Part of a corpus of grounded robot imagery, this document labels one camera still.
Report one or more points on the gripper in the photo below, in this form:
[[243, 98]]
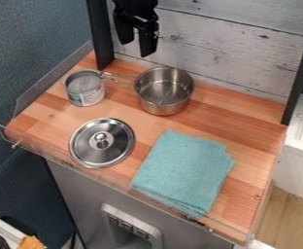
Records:
[[135, 9]]

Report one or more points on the blue cloth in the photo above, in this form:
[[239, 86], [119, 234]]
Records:
[[183, 172]]

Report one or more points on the silver pot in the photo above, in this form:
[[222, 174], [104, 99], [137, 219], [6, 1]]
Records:
[[164, 91]]

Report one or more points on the silver can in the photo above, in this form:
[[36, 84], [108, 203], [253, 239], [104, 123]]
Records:
[[85, 88]]

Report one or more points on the silver pot lid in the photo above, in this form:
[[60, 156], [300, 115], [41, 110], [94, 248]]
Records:
[[101, 142]]

